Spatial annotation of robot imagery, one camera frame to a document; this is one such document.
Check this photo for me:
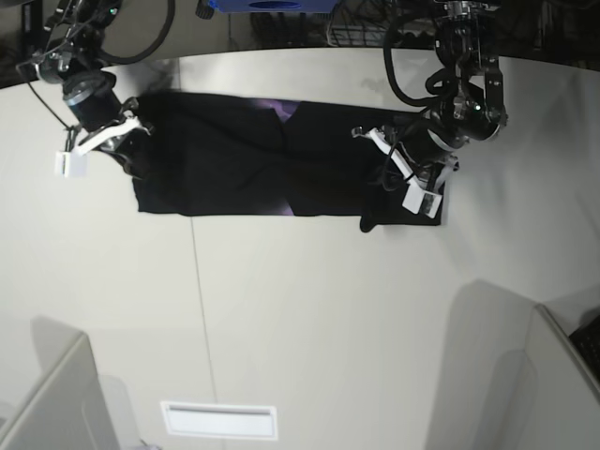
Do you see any grey partition panel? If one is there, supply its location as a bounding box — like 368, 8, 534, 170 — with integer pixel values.
1, 333, 120, 449
490, 306, 599, 449

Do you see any grey right partition panel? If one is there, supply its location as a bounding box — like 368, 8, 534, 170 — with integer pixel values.
490, 306, 599, 449

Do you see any blue box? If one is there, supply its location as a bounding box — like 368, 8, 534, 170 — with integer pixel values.
208, 0, 338, 14

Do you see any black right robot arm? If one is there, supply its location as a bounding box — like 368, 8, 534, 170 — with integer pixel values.
16, 1, 175, 159

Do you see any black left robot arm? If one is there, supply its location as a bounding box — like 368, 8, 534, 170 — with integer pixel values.
372, 1, 507, 191

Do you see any black T-shirt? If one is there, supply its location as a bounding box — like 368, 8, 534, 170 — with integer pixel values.
133, 92, 442, 232

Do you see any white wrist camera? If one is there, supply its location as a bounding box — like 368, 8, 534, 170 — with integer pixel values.
402, 184, 443, 218
54, 151, 87, 178

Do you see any grey left partition panel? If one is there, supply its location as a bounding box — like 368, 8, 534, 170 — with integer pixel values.
1, 333, 120, 449

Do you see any black keyboard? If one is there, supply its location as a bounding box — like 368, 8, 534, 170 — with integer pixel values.
569, 316, 600, 379

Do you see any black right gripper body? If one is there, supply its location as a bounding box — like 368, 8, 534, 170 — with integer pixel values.
62, 74, 153, 155

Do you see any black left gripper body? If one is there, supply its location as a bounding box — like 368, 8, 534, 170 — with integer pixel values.
351, 119, 462, 192

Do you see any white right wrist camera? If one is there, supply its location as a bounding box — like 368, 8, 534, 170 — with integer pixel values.
54, 151, 87, 178

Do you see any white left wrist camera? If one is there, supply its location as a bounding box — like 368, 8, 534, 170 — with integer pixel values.
402, 184, 443, 218

